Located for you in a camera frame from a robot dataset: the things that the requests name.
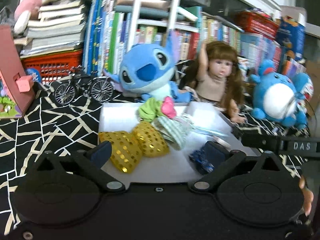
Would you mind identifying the red plastic basket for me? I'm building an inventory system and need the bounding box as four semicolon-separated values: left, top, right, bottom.
21;49;82;84

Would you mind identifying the green plaid fabric bow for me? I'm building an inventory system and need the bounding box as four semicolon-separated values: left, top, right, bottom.
152;114;198;151

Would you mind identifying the brown haired doll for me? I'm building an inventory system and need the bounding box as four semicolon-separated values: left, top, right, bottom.
180;41;246;124

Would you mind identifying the black white patterned cloth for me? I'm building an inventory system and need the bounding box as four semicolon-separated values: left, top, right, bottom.
1;92;308;239

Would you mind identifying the stack of grey books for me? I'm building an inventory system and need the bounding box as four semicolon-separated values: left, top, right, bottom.
20;0;88;58

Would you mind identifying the blue round plush toy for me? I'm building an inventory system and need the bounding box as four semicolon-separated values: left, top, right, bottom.
250;60;308;129

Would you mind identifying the light blue mask roll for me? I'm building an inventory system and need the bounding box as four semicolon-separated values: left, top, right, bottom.
192;126;228;137

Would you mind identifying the navy floral fabric bow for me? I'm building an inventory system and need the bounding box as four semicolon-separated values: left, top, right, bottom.
189;146;215;175

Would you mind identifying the pink A-frame miniature house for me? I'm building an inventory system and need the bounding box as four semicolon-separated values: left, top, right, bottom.
1;24;35;119

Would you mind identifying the miniature metal bicycle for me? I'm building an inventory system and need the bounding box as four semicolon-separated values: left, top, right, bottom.
53;65;114;106

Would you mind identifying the red basket upper right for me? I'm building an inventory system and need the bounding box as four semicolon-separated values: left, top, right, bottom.
234;11;279;40

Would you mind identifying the person right hand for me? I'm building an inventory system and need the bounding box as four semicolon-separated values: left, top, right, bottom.
299;176;313;216

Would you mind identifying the blue cardboard box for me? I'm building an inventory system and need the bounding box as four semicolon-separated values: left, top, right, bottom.
276;13;305;61

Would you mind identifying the black cable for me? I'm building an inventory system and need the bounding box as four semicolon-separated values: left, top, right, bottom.
285;92;318;120

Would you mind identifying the green pink fabric bow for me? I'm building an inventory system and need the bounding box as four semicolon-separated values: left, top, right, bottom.
138;96;177;123

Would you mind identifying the Doraemon plush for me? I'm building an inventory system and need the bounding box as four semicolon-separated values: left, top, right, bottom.
292;73;314;102

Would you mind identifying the white cardboard box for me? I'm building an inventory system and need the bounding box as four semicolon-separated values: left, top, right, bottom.
99;102;258;186

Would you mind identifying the pink white plush on books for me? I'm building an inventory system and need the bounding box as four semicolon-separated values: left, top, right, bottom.
14;0;54;35

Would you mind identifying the blue Stitch plush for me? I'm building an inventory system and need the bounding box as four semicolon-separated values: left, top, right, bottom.
107;30;191;103

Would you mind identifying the gold sequin bow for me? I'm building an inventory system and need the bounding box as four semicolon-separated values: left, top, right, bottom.
98;121;169;173

